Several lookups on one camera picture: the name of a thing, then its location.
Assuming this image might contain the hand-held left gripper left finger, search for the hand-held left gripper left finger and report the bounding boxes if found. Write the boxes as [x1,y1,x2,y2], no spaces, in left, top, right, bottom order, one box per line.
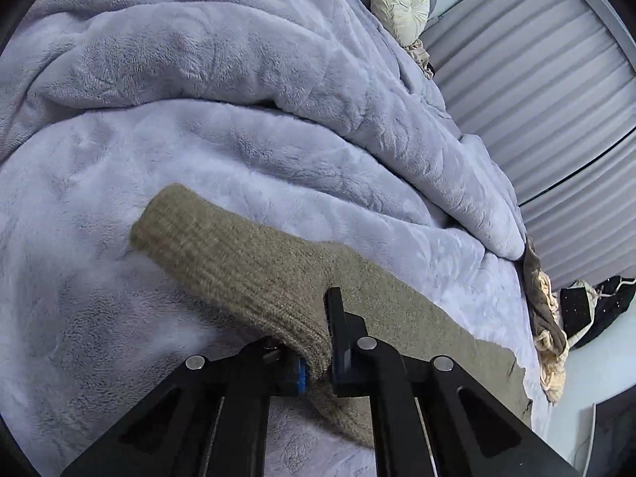
[60,336,311,477]

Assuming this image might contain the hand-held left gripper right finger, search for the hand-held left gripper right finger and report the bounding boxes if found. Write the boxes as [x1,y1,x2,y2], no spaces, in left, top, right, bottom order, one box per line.
[324,287,580,477]

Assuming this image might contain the olive knit sweater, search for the olive knit sweater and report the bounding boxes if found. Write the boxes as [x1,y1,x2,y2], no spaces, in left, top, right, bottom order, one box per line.
[130,184,533,450]

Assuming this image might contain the cream and brown striped robe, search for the cream and brown striped robe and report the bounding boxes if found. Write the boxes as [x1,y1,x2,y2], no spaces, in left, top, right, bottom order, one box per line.
[522,238,570,403]

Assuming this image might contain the black speckled garment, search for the black speckled garment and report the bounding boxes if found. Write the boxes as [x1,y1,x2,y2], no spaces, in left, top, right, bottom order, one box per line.
[560,275,636,351]

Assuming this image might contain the lilac fleece blanket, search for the lilac fleece blanket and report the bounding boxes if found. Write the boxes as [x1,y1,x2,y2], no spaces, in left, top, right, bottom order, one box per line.
[0,0,552,477]

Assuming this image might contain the beige crumpled cloth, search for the beige crumpled cloth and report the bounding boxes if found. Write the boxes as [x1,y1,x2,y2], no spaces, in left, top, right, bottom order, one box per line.
[403,39,436,79]

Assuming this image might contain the grey pleated curtain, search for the grey pleated curtain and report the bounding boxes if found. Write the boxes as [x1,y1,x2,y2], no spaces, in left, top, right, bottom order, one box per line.
[422,0,636,291]

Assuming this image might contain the round cream pleated pillow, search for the round cream pleated pillow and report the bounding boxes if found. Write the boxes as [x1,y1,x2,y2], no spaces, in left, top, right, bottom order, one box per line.
[370,0,431,45]

